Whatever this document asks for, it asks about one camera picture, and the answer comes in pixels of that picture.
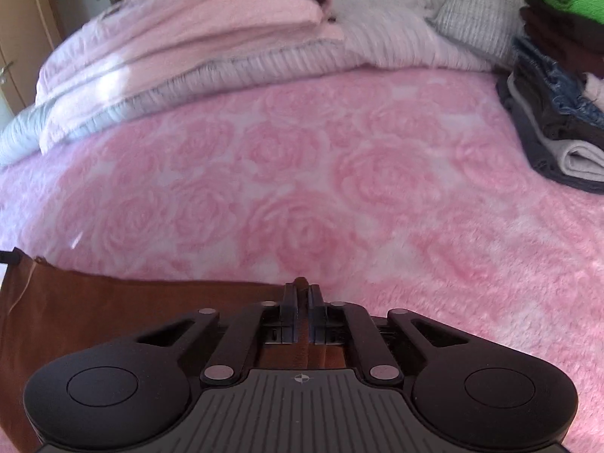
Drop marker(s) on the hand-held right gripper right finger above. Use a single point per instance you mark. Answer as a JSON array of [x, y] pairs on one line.
[[315, 314]]

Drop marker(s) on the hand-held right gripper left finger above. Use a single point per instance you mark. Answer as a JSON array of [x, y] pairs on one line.
[[295, 314]]

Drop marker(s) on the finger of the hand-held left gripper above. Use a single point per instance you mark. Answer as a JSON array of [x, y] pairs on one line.
[[9, 255]]

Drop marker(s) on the brown coat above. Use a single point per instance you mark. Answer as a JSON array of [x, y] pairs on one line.
[[94, 311]]

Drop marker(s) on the stack of folded clothes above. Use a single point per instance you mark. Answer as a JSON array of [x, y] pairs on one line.
[[557, 89]]

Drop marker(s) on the pale blue quilt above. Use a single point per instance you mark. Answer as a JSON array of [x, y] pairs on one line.
[[19, 137]]

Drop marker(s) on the pink rose-pattern blanket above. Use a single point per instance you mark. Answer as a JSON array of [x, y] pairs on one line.
[[330, 174]]

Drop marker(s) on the grey striped quilt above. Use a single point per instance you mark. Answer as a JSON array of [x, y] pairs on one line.
[[387, 45]]

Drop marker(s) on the folded pink quilt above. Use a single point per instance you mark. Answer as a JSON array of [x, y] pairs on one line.
[[212, 23]]

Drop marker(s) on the grey quilted blanket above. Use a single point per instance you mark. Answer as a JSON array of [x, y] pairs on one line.
[[377, 4]]

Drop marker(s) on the grey checked pillow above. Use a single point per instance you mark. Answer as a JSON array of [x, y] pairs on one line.
[[476, 9]]

